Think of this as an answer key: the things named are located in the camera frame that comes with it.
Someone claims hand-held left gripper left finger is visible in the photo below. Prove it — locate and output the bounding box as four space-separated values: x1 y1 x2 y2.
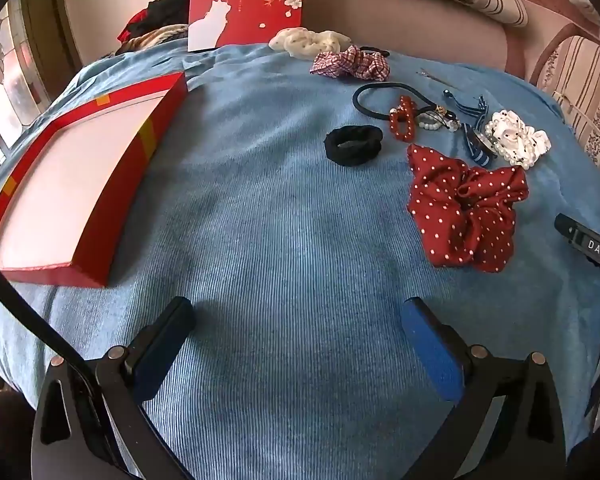
30 296 198 480

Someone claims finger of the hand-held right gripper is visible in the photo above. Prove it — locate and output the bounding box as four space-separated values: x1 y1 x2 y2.
554 214 600 278

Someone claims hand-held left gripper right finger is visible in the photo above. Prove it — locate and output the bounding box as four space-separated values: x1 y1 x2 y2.
401 296 568 480

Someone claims pearl bracelet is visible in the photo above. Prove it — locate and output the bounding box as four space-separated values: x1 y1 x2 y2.
484 122 538 170

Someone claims red polka dot scrunchie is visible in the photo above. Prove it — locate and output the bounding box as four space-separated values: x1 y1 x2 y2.
406 143 530 273

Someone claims watch with striped blue band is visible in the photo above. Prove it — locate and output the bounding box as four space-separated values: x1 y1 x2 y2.
440 89 496 169

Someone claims red gift box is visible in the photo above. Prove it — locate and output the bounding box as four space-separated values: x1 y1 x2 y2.
0 71 188 288

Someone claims red bead bracelet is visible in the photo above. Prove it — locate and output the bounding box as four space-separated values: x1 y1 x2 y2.
389 95 417 142

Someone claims red checked scrunchie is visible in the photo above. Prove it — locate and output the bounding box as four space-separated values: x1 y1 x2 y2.
310 45 390 83

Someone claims white dotted scrunchie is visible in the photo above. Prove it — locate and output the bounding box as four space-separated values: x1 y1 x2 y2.
484 108 552 170

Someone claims blue ribbed blanket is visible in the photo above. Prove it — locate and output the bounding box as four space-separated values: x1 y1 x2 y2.
0 40 600 480

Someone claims striped floral cushion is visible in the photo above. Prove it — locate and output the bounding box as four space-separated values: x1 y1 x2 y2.
525 0 600 171

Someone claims thin metal hairpin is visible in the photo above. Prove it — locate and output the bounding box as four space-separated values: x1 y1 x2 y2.
416 70 458 90

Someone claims pink cushion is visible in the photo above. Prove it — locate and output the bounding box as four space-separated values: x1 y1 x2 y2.
300 0 531 81

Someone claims stained glass window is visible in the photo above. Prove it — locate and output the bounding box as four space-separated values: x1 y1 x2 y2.
0 0 56 161

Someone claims tan patterned cloth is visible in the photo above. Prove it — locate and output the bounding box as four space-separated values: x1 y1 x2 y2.
115 24 190 56

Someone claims red cloth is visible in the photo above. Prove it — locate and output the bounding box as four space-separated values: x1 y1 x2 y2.
117 10 151 43

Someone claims cream scrunchie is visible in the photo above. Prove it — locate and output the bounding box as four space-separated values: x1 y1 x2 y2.
269 26 353 58

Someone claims red box lid white cat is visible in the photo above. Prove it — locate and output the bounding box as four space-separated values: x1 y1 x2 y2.
187 0 307 53

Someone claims black cable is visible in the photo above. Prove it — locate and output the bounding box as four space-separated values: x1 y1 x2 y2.
0 249 181 480

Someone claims thick black hair tie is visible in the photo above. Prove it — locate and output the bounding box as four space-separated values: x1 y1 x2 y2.
324 124 385 166

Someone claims dark wooden window frame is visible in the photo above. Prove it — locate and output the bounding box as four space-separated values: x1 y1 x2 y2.
20 0 83 68

